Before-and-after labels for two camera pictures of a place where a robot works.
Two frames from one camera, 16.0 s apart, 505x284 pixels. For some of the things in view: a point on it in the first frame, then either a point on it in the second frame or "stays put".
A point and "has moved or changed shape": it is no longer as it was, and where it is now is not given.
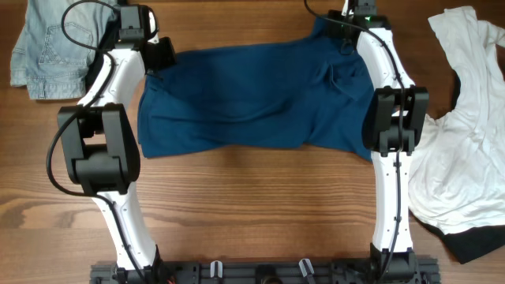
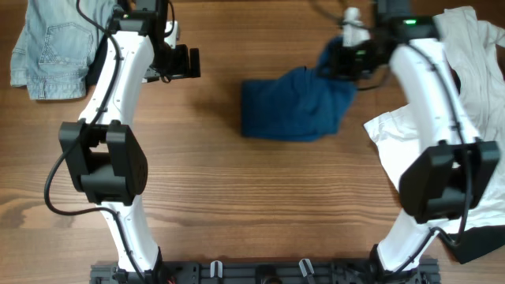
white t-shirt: (457, 180) stays put
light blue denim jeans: (56, 45) stays put
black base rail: (267, 272) stays put
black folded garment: (110, 40) stays put
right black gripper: (336, 21) to (338, 65)
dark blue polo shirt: (308, 94) has moved or changed shape
